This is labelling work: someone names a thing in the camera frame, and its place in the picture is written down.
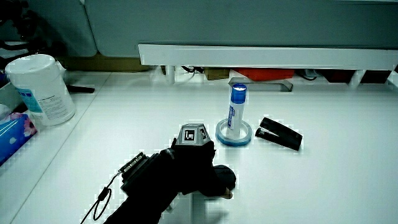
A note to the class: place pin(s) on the brown cardboard box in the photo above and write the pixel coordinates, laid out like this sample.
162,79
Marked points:
102,63

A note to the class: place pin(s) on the person's right forearm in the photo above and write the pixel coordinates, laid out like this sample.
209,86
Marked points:
146,189

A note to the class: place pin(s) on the black mouse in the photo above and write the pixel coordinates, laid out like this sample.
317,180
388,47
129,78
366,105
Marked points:
226,175

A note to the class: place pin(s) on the small brown box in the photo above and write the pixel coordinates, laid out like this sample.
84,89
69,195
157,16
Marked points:
216,74

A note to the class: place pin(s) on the blue white glue stick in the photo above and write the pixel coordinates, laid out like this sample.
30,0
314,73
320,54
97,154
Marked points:
236,109

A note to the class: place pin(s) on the white desk shelf riser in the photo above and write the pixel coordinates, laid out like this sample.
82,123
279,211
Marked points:
264,57

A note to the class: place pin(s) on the small grey partition panel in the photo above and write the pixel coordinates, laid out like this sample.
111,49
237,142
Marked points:
62,25

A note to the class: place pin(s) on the blue floral tissue pack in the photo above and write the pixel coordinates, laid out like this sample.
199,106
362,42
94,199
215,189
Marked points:
14,133

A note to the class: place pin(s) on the large grey partition panel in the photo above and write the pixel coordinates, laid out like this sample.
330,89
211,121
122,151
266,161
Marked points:
236,21

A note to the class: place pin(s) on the clear blue tape roll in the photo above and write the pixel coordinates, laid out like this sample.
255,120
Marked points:
233,141

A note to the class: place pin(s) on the person's right hand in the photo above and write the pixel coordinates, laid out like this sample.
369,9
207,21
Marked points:
192,165

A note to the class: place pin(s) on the black stapler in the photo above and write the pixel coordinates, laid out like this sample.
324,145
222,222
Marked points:
280,133

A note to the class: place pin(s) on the black equipment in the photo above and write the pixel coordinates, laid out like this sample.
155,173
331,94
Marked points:
21,28

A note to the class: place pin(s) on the white wipes canister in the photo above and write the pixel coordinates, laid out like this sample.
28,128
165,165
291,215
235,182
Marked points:
43,90

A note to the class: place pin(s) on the red box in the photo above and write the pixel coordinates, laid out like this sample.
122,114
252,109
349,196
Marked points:
264,74

